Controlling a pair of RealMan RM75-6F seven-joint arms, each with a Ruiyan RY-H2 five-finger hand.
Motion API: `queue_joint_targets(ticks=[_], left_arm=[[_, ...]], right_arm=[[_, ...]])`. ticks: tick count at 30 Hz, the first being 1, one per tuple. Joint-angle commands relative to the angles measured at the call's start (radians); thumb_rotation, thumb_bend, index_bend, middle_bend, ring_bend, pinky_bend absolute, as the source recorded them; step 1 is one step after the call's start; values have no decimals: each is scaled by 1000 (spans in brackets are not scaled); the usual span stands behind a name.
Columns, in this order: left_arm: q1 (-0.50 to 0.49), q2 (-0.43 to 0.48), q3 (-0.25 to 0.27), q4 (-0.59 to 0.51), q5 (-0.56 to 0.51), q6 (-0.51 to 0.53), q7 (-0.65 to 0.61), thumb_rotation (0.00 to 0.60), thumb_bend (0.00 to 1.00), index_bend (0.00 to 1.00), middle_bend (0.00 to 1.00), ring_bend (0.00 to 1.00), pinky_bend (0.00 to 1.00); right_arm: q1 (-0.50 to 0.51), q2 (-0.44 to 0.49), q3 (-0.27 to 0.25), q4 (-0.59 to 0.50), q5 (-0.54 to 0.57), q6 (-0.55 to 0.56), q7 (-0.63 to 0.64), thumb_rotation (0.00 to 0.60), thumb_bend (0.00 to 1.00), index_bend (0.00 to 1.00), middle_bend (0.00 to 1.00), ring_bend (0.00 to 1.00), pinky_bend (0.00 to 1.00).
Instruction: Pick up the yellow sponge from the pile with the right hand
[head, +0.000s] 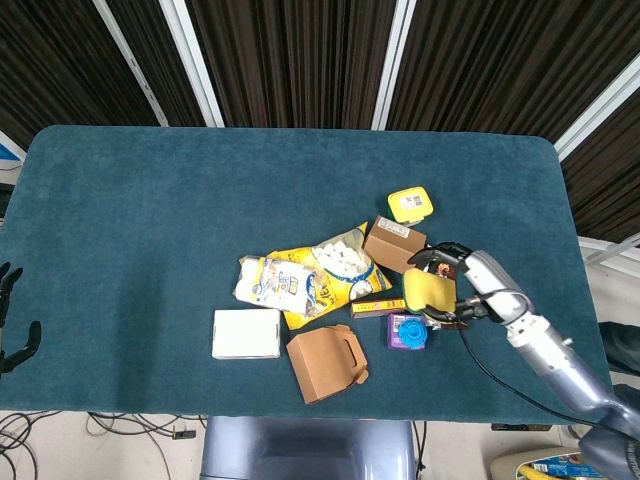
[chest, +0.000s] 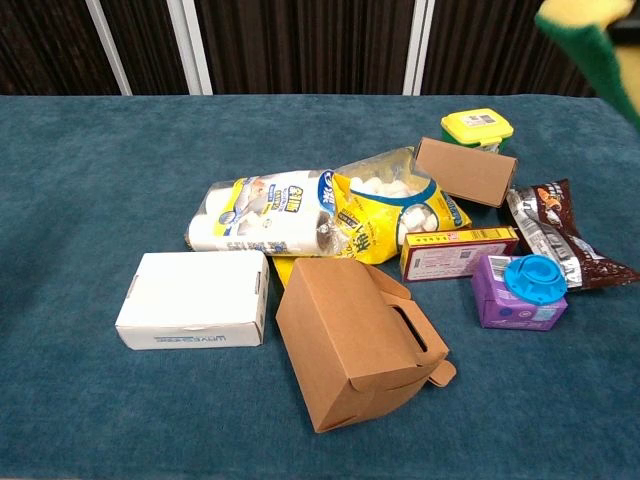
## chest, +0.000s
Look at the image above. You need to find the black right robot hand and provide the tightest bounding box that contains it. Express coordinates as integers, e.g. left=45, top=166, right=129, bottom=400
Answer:
left=610, top=19, right=640, bottom=45

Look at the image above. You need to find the yellow sponge with green scrub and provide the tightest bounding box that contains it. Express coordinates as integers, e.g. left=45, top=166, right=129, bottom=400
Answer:
left=533, top=0, right=640, bottom=132

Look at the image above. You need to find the dark brown screen panel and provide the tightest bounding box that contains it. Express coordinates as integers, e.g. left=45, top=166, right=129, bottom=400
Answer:
left=99, top=0, right=190, bottom=96
left=422, top=0, right=640, bottom=101
left=194, top=0, right=416, bottom=96
left=0, top=0, right=122, bottom=96

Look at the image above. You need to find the green container with yellow lid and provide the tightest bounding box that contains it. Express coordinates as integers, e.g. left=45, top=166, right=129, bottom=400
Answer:
left=440, top=108, right=515, bottom=154

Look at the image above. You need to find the brown foil snack bag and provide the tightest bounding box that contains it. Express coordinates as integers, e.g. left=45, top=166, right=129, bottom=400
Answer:
left=504, top=178, right=640, bottom=292

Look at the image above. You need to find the small brown kraft box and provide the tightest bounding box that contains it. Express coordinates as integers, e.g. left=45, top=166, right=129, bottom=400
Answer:
left=414, top=136, right=519, bottom=208

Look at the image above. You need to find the blue round plastic part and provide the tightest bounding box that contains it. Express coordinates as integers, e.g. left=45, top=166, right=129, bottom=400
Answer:
left=503, top=253, right=568, bottom=306

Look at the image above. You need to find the red and yellow carton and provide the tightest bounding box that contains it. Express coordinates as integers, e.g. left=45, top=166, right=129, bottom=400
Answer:
left=399, top=225, right=520, bottom=284

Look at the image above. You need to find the purple carton box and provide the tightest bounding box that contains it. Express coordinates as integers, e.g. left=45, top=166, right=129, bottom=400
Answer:
left=471, top=252, right=570, bottom=332

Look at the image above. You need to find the yellow cotton ball bag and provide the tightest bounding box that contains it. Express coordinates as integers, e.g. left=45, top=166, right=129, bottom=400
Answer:
left=332, top=145, right=472, bottom=265

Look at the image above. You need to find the paper towel rolls pack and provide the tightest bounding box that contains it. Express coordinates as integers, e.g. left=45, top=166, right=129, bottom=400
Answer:
left=185, top=168, right=351, bottom=259

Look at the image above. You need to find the brown kraft gable box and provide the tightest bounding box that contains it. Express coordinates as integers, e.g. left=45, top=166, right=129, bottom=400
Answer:
left=275, top=257, right=457, bottom=434

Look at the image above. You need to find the flat yellow packet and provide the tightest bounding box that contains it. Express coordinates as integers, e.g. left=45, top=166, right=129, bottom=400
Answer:
left=269, top=255, right=301, bottom=290

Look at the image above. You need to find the white cardboard box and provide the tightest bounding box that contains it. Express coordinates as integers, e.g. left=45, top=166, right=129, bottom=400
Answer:
left=114, top=250, right=271, bottom=351

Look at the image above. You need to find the teal table cloth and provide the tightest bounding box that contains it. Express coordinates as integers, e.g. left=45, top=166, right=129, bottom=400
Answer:
left=0, top=94, right=640, bottom=480

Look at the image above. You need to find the white frame post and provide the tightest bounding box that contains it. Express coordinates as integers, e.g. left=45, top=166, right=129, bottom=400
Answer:
left=167, top=0, right=214, bottom=96
left=84, top=0, right=134, bottom=96
left=402, top=0, right=437, bottom=96

